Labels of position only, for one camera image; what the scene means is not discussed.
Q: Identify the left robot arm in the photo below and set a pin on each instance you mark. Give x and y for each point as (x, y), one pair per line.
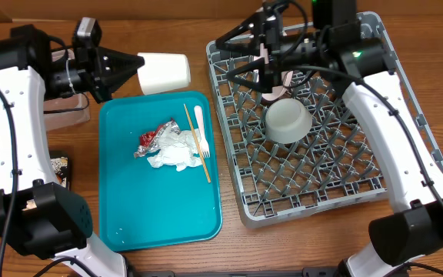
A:
(38, 216)

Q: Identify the teal plastic tray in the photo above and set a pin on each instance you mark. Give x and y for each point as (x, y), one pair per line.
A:
(141, 207)

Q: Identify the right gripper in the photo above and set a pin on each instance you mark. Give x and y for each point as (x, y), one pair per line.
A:
(254, 31)

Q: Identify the grey bowl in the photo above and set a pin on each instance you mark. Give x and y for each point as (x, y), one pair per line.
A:
(287, 121)

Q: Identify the red foil wrapper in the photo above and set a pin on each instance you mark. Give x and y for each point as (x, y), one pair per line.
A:
(148, 142)

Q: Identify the rice and peanut shells pile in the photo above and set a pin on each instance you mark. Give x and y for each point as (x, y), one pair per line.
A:
(58, 165)

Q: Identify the white paper cup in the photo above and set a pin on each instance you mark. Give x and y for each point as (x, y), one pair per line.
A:
(163, 72)

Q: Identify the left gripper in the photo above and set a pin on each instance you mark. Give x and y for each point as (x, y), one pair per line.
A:
(93, 63)

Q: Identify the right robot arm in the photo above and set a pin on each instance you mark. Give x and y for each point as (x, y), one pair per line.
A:
(331, 44)

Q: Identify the wooden chopstick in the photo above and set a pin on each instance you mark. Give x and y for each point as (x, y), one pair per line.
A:
(197, 144)

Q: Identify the white round plate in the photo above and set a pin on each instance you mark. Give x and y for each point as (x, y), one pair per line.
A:
(286, 78)

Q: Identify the grey dishwasher rack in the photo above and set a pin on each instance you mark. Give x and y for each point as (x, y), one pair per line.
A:
(331, 167)

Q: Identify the crumpled white napkin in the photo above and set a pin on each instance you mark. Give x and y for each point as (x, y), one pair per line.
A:
(175, 149)

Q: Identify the white plastic fork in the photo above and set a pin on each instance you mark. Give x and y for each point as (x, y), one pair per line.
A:
(201, 127)

